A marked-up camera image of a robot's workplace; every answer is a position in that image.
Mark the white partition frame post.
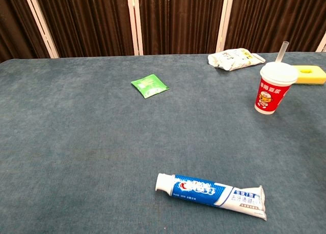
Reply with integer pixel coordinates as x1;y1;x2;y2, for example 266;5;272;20
126;0;144;56
22;0;60;59
215;0;238;54
315;33;326;53

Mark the green foil sachet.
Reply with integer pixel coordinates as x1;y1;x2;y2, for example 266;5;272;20
130;73;170;99

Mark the blue white toothpaste tube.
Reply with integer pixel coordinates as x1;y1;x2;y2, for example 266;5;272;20
155;172;267;221

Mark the white snack bag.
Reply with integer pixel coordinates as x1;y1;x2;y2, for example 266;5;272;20
207;48;266;72

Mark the yellow sponge block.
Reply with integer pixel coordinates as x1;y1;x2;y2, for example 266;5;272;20
290;65;326;85

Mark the transparent plastic straw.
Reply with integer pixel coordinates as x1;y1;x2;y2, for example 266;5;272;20
275;41;290;65

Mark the brown pleated curtain panel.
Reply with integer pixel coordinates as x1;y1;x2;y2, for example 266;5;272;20
225;0;326;53
0;0;50;64
34;0;135;58
139;0;226;55

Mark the red paper cup white lid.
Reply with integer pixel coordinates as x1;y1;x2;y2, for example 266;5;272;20
254;62;298;115

